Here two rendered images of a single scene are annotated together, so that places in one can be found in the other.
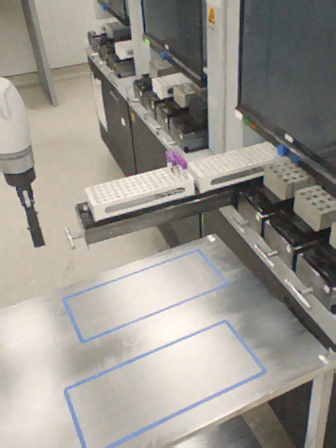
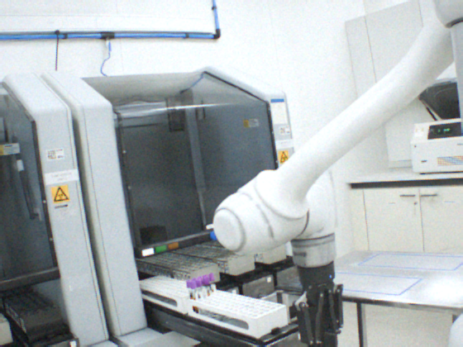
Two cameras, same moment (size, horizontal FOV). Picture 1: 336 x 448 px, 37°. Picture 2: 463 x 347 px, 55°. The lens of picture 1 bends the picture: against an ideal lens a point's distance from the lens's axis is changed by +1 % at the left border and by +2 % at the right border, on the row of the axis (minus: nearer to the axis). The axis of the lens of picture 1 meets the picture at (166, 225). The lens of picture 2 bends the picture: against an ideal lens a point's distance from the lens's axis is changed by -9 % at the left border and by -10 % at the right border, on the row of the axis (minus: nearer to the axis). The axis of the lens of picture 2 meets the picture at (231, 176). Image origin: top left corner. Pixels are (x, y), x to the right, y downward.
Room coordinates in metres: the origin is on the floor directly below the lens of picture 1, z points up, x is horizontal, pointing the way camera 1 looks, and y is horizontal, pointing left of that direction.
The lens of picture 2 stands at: (1.56, 1.20, 1.24)
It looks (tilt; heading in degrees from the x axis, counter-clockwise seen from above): 3 degrees down; 250
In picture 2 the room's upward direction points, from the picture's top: 8 degrees counter-clockwise
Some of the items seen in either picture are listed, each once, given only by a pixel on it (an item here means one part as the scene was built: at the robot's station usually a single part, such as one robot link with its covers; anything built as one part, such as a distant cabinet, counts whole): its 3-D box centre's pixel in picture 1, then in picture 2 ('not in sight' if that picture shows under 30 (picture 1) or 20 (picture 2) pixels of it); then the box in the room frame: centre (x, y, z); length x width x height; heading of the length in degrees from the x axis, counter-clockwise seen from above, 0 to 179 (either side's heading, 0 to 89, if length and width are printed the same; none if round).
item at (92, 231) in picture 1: (185, 197); (207, 322); (1.24, -0.06, 0.78); 0.73 x 0.14 x 0.09; 108
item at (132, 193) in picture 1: (140, 193); (234, 313); (1.20, 0.07, 0.83); 0.30 x 0.10 x 0.06; 108
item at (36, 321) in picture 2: (197, 111); (43, 321); (1.69, -0.15, 0.85); 0.12 x 0.02 x 0.06; 18
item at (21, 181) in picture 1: (22, 182); (317, 283); (1.11, 0.36, 0.95); 0.08 x 0.07 x 0.09; 18
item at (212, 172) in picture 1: (239, 167); (171, 294); (1.30, -0.23, 0.83); 0.30 x 0.10 x 0.06; 108
